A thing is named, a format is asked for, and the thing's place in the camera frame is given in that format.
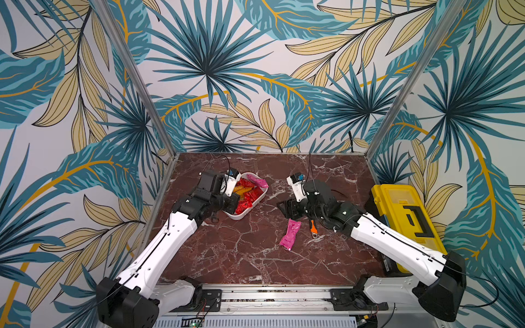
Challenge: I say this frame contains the pink tea bag packet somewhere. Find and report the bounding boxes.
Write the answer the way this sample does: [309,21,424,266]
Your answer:
[280,219,302,251]

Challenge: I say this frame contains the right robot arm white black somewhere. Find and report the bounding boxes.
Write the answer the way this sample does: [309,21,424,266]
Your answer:
[277,174,467,322]

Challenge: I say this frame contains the adjustable wrench orange handle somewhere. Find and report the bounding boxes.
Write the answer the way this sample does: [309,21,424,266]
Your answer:
[309,219,319,239]

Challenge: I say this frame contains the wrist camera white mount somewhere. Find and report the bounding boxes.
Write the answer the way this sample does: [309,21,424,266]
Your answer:
[225,168,241,197]
[287,172,306,202]

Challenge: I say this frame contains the red tea bags in box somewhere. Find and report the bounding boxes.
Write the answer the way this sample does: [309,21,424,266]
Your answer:
[235,178,264,215]

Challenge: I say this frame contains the aluminium front rail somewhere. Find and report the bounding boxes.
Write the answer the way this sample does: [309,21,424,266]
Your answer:
[98,284,448,317]

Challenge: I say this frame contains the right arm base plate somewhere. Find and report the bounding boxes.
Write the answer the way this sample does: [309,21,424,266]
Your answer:
[328,288,389,313]

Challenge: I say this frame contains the yellow orange tea bag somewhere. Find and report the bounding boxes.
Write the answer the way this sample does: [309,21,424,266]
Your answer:
[234,185,254,196]

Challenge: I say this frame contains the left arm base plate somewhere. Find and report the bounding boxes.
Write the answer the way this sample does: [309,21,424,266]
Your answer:
[172,289,222,313]

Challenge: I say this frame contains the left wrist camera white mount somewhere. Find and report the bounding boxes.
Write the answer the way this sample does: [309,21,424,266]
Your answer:
[225,168,241,197]

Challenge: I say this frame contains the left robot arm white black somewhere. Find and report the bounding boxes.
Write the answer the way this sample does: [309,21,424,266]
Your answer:
[96,169,241,327]

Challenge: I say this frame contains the white plastic storage box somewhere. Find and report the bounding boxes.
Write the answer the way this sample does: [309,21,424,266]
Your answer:
[224,172,269,220]

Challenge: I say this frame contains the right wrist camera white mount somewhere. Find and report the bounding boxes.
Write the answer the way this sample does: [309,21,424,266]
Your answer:
[287,172,306,202]

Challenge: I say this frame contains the yellow black toolbox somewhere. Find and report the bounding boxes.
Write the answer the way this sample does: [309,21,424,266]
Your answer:
[369,184,447,254]

